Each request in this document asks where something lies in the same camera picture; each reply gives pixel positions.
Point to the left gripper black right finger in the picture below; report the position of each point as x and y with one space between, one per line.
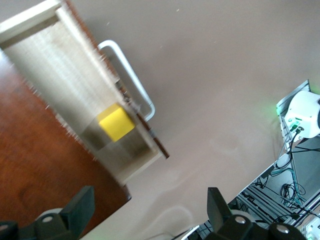
218 210

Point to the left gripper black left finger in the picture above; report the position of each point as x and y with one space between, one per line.
80 207

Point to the yellow cube block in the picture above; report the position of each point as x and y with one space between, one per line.
116 123

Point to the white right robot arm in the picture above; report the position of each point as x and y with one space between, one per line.
305 107

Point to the dark brown wooden cabinet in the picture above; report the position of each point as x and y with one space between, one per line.
37 150

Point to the brown table cover mat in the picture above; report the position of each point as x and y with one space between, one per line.
212 75

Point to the aluminium table frame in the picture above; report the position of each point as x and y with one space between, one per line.
260 200

